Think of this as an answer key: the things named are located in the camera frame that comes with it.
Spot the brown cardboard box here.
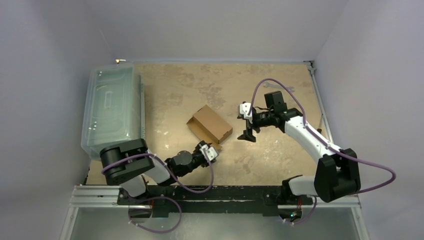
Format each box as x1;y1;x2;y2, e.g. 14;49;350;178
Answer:
186;105;233;151

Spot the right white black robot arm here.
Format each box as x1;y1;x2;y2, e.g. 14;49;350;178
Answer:
237;91;361;204

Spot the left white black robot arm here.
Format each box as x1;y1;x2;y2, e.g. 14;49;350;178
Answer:
99;138;219;205

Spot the silver open-end wrench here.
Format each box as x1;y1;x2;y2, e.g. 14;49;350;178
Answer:
262;81;295;93

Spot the clear plastic storage bin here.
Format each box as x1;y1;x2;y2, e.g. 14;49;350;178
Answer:
80;62;146;160

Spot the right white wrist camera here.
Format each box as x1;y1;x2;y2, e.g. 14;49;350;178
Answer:
237;102;253;123

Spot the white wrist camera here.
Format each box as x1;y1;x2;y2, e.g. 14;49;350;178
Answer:
198;141;219;164
237;102;253;123

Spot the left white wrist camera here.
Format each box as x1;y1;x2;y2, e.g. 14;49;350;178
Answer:
198;141;219;164

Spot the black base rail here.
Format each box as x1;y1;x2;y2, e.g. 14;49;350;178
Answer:
117;185;314;218

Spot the aluminium frame rail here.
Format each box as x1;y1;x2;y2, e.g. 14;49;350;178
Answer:
60;185;369;240

